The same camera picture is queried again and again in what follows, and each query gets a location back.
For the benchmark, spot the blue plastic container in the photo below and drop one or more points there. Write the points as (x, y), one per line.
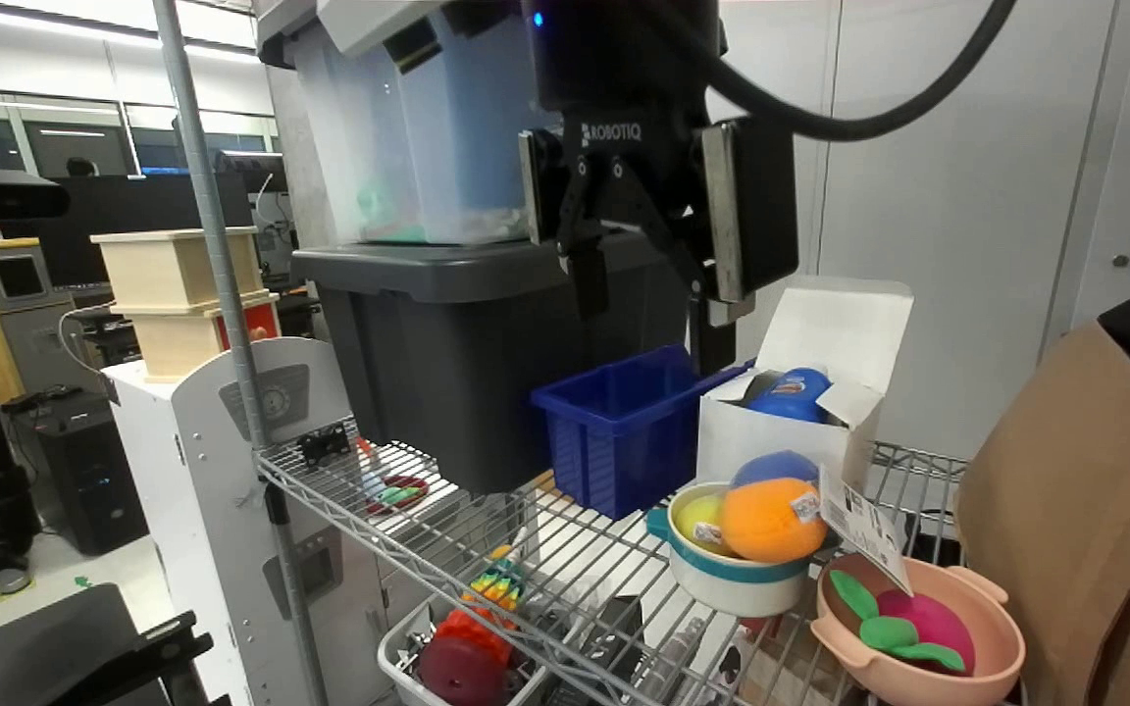
(619, 433)

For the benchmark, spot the pink plush with green leaves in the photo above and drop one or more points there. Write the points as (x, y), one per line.
(940, 624)

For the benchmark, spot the pack of plush ball toys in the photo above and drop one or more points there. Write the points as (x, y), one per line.
(766, 520)

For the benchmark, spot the beige wooden box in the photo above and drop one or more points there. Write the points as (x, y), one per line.
(196, 344)
(179, 270)

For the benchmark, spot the white bowl with teal rim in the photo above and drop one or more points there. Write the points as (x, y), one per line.
(722, 590)

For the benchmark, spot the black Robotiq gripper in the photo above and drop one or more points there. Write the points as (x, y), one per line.
(630, 160)

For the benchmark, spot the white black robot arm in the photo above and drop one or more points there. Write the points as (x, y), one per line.
(619, 54)

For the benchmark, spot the brown cardboard box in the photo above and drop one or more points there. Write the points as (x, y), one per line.
(1076, 524)

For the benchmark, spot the white cabinet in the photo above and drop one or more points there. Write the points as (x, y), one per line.
(196, 496)

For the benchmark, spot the rainbow stacking toy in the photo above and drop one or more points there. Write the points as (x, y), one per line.
(496, 590)

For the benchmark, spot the red round toy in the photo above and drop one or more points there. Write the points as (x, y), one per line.
(467, 660)

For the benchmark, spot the black flat equipment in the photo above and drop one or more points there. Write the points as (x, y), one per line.
(42, 654)

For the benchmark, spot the black remote shaped device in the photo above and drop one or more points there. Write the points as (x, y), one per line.
(609, 635)

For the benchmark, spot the dark grey storage tote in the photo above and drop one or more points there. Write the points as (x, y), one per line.
(462, 365)

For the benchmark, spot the clear plastic storage bin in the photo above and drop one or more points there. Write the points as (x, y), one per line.
(420, 144)

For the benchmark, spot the white cardboard box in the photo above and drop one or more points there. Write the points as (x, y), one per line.
(773, 444)

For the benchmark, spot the black binder clip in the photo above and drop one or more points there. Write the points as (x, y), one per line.
(326, 449)

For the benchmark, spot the black computer tower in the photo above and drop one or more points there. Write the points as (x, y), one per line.
(76, 474)

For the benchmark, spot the blue round item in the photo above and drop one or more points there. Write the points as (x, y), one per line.
(787, 393)

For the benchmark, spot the red green small toy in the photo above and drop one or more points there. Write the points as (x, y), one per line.
(395, 496)

